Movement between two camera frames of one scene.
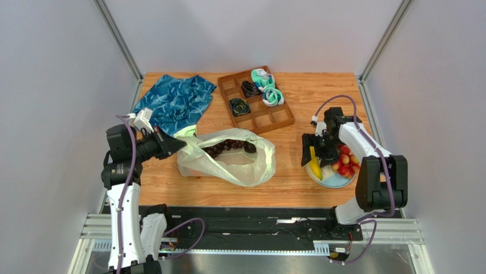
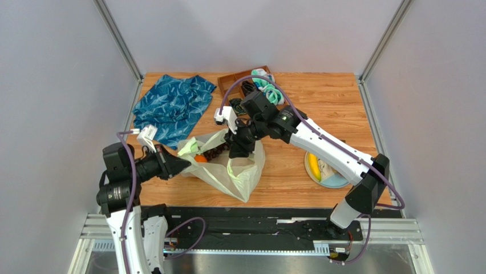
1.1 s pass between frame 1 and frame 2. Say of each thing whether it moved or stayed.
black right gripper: moved
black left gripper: moved
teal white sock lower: stayed
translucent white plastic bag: moved
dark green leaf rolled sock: stayed
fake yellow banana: stayed
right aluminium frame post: stayed
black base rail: stayed
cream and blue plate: stayed
